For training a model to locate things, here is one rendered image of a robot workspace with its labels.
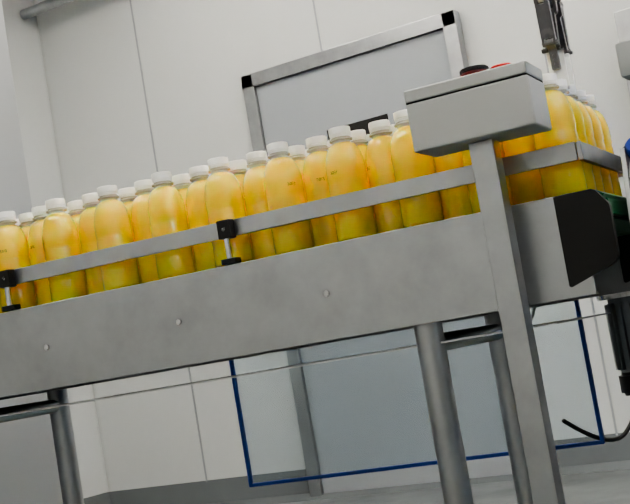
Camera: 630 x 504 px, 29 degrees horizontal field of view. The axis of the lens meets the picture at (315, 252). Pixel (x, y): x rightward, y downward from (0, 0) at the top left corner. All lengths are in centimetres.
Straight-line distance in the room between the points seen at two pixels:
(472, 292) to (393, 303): 14
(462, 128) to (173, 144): 497
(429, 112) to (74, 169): 544
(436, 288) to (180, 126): 484
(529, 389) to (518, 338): 8
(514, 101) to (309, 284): 50
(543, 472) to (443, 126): 55
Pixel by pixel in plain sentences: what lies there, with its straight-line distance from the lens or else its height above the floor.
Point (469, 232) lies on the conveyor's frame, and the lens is 202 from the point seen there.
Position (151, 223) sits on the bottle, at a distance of 233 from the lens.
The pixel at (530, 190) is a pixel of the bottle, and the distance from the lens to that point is 206.
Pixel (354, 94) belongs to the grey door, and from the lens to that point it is 617.
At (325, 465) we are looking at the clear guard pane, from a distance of 270.
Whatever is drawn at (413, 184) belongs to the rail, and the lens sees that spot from 208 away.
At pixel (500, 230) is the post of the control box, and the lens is 192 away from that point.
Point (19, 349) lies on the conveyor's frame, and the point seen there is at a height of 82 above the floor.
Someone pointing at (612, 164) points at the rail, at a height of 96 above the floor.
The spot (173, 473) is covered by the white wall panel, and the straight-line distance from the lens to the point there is 693.
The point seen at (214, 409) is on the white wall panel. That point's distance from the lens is 671.
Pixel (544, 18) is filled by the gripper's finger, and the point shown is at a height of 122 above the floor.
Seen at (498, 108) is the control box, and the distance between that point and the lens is 190.
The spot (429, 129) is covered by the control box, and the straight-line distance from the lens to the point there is 194.
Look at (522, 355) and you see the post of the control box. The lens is 192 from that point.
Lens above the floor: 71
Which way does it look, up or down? 5 degrees up
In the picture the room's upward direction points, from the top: 10 degrees counter-clockwise
